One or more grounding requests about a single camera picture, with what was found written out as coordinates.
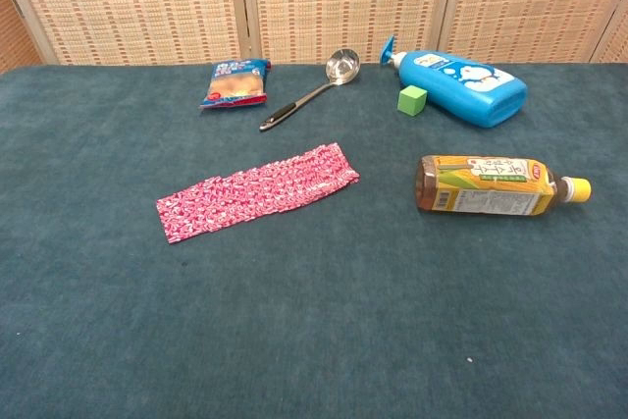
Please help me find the pink patterned snack strip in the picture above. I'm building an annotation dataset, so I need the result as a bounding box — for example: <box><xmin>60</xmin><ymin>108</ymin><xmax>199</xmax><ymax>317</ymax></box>
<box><xmin>155</xmin><ymin>141</ymin><xmax>361</xmax><ymax>245</ymax></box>

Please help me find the blue biscuit snack bag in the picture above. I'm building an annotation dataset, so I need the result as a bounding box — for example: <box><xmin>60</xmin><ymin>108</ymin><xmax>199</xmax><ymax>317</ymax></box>
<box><xmin>198</xmin><ymin>58</ymin><xmax>272</xmax><ymax>111</ymax></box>

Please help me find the green foam cube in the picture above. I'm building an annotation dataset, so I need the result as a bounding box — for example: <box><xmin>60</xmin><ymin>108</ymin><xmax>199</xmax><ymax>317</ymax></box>
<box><xmin>396</xmin><ymin>84</ymin><xmax>429</xmax><ymax>119</ymax></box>

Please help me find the yellow label tea bottle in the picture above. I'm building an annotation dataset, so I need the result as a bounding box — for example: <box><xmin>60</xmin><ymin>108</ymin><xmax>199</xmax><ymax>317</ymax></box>
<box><xmin>414</xmin><ymin>154</ymin><xmax>592</xmax><ymax>217</ymax></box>

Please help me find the blue cartoon pump bottle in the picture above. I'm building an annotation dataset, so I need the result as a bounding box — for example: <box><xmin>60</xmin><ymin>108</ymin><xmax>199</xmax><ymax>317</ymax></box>
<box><xmin>380</xmin><ymin>34</ymin><xmax>529</xmax><ymax>130</ymax></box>

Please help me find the orange woven screen panel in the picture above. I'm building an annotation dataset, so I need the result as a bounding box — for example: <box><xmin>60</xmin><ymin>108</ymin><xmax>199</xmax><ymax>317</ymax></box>
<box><xmin>0</xmin><ymin>0</ymin><xmax>43</xmax><ymax>75</ymax></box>

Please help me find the steel ladle black handle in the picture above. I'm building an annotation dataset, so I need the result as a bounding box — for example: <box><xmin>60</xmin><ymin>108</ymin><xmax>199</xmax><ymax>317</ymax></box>
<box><xmin>258</xmin><ymin>48</ymin><xmax>361</xmax><ymax>132</ymax></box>

